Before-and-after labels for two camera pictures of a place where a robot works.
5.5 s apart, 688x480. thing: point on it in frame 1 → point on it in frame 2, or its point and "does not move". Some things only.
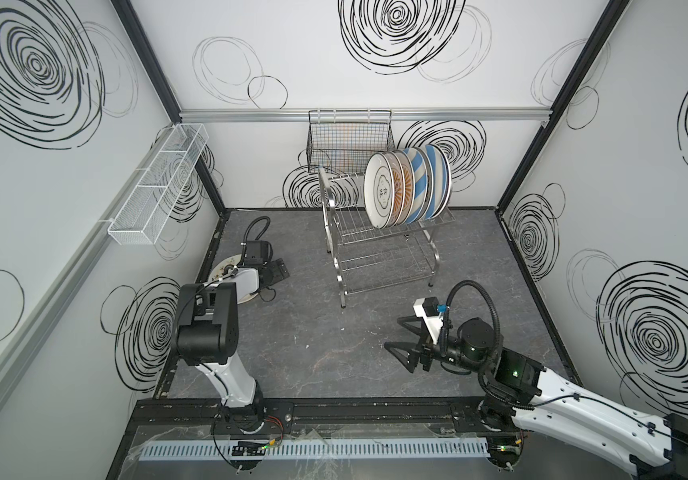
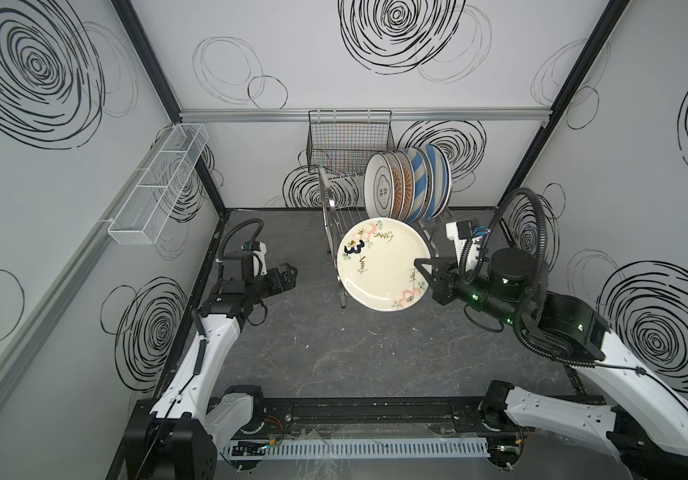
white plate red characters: [430, 183] does not move
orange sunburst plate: [400, 188] does not move
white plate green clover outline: [380, 190] does not move
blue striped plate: [421, 184] does not move
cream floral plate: [222, 267] → [376, 266]
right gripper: [426, 351] → [440, 285]
